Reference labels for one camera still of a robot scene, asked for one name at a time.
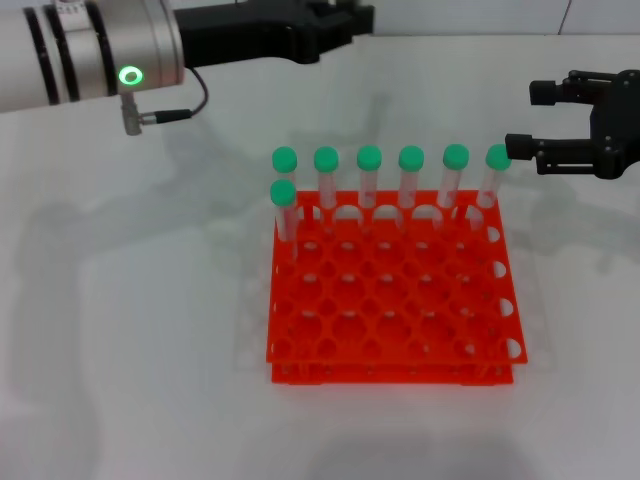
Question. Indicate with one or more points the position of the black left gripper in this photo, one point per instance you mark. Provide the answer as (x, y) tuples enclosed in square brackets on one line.
[(250, 35)]

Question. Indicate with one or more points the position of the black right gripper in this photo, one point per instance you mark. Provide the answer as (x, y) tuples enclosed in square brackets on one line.
[(617, 125)]

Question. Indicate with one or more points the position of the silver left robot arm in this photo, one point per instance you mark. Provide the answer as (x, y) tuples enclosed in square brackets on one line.
[(90, 50)]

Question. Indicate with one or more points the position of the clear test tube green cap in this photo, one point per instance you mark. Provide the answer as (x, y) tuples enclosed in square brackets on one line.
[(456, 156), (369, 157), (283, 193), (326, 159), (411, 158), (285, 159), (497, 158)]

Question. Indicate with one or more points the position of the orange test tube rack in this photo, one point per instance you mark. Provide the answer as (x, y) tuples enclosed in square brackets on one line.
[(400, 320)]

